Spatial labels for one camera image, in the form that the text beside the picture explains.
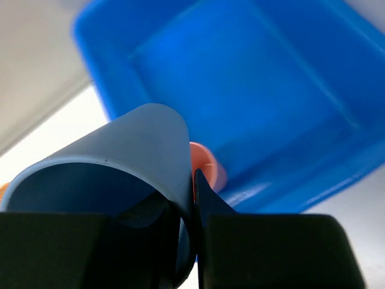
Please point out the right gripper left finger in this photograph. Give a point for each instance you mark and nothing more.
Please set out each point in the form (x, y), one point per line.
(137, 249)

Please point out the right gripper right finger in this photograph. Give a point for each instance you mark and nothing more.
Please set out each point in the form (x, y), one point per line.
(236, 250)

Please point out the orange plastic plate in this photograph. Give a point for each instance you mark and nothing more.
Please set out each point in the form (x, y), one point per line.
(3, 190)

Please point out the blue plastic cup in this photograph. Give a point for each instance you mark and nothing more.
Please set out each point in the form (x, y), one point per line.
(113, 169)

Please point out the blue plastic bin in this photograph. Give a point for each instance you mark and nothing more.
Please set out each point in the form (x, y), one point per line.
(288, 95)

